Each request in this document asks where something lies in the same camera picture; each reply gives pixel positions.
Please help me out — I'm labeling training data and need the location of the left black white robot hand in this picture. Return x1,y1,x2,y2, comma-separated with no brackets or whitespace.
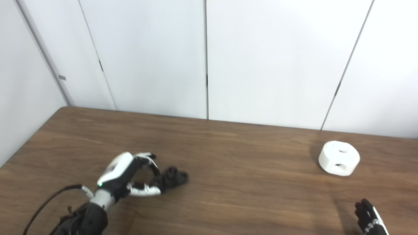
97,152,164,198

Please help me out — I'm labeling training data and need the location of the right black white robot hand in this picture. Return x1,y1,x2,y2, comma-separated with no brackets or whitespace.
355,198,390,235

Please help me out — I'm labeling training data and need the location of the black plastic holder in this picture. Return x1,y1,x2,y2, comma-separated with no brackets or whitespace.
153,166,189,193

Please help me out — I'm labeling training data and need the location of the round white plastic piece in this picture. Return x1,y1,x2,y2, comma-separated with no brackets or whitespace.
318,141,361,177

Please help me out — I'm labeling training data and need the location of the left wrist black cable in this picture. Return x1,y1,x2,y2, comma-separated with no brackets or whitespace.
22,184,94,235

